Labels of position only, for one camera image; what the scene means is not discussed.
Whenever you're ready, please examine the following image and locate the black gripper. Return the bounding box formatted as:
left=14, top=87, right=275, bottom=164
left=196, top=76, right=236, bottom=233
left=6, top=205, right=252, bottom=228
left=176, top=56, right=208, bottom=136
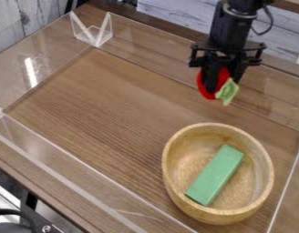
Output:
left=188, top=41, right=266, bottom=93

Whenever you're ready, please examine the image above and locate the red plush strawberry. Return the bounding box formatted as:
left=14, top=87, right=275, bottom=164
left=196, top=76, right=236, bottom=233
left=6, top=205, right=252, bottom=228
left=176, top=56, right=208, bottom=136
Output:
left=197, top=67, right=239, bottom=106

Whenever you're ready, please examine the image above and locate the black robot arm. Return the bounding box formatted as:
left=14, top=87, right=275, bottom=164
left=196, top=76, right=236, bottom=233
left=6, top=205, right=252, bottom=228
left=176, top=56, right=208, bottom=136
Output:
left=188, top=0, right=275, bottom=100

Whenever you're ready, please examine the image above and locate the green rectangular block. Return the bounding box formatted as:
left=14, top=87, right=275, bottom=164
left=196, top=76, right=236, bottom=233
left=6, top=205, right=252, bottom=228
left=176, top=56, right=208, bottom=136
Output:
left=184, top=145, right=244, bottom=207

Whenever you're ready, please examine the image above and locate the wooden oval bowl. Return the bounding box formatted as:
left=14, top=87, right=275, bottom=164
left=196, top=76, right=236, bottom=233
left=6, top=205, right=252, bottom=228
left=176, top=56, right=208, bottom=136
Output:
left=161, top=123, right=275, bottom=225

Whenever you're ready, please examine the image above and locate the clear acrylic corner bracket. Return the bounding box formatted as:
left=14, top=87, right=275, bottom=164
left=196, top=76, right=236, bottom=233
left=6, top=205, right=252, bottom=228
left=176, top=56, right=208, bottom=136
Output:
left=69, top=12, right=113, bottom=47

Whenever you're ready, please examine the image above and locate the black metal table mount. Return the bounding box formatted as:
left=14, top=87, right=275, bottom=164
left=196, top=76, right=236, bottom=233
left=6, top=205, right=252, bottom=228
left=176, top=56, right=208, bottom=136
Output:
left=19, top=192, right=62, bottom=233

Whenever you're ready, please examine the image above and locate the black cable lower left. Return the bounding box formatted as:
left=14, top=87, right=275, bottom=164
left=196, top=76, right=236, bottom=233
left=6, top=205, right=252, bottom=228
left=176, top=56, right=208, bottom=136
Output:
left=0, top=208, right=34, bottom=233

